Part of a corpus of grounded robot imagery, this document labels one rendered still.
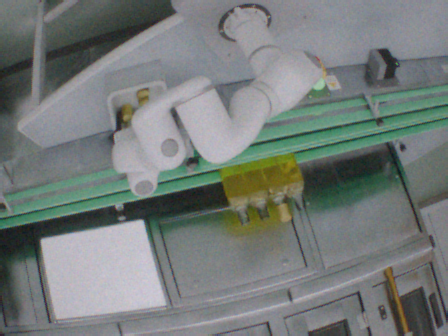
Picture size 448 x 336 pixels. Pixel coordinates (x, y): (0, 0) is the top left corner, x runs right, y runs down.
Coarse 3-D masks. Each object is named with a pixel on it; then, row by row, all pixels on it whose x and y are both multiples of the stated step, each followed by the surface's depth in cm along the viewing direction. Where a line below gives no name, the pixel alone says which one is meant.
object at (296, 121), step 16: (384, 96) 178; (400, 96) 179; (416, 96) 179; (432, 96) 180; (288, 112) 174; (304, 112) 174; (320, 112) 174; (336, 112) 174; (352, 112) 174; (368, 112) 174; (384, 112) 175; (272, 128) 171; (288, 128) 171; (304, 128) 171; (320, 128) 171
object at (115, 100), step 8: (160, 80) 155; (128, 88) 154; (136, 88) 154; (152, 88) 167; (160, 88) 162; (112, 96) 154; (120, 96) 166; (128, 96) 167; (136, 96) 168; (152, 96) 170; (112, 104) 159; (120, 104) 169; (136, 104) 171; (112, 112) 160; (120, 112) 172; (112, 120) 163; (128, 128) 172
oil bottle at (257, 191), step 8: (256, 160) 178; (240, 168) 177; (248, 168) 176; (256, 168) 176; (248, 176) 175; (256, 176) 175; (248, 184) 173; (256, 184) 173; (264, 184) 173; (248, 192) 173; (256, 192) 172; (264, 192) 172; (248, 200) 175; (256, 200) 171; (264, 200) 172
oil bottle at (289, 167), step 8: (280, 160) 178; (288, 160) 178; (280, 168) 177; (288, 168) 176; (296, 168) 176; (288, 176) 175; (296, 176) 175; (288, 184) 174; (296, 184) 173; (288, 192) 174; (296, 192) 174
